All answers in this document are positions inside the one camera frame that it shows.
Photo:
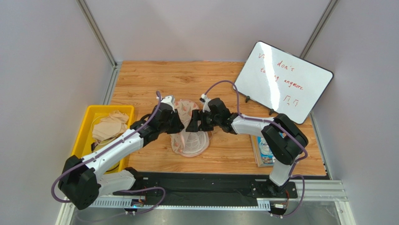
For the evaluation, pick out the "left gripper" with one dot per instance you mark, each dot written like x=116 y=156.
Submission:
x=178 y=125

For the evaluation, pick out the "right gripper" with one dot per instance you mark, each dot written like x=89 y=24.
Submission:
x=201 y=120

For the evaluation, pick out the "floral mesh laundry bag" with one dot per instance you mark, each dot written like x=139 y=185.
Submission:
x=188 y=144

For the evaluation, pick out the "beige bra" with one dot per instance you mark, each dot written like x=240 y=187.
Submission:
x=110 y=126

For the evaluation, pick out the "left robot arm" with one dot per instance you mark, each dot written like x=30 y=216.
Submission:
x=85 y=179

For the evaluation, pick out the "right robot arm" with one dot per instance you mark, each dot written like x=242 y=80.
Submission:
x=285 y=140

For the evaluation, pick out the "blue illustrated book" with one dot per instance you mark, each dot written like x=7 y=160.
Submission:
x=262 y=153

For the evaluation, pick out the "yellow plastic bin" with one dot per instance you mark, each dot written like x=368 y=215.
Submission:
x=85 y=144

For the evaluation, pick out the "whiteboard with red writing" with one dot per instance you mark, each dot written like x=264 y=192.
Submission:
x=282 y=82

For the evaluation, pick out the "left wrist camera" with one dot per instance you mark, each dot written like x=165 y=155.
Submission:
x=169 y=102

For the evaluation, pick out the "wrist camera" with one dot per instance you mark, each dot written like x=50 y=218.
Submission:
x=169 y=102
x=204 y=99

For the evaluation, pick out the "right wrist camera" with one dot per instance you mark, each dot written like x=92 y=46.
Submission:
x=204 y=99

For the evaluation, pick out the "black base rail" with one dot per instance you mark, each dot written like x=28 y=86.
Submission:
x=202 y=189

